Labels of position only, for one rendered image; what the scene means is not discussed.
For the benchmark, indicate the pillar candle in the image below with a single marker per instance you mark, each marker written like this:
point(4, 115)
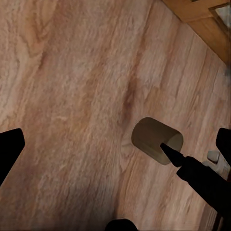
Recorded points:
point(149, 134)

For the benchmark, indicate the wood fireplace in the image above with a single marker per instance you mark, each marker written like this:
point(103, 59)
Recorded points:
point(211, 219)

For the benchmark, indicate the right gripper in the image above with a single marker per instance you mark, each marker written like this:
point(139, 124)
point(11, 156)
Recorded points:
point(204, 180)

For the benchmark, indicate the door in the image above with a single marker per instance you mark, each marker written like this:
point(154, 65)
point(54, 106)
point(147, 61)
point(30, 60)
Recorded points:
point(210, 19)

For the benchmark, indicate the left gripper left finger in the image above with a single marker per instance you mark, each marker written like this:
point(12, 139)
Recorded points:
point(12, 143)

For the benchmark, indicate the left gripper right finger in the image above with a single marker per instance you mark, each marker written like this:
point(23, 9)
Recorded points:
point(223, 142)

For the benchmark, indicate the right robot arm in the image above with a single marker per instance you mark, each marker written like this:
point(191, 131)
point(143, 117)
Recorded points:
point(204, 178)

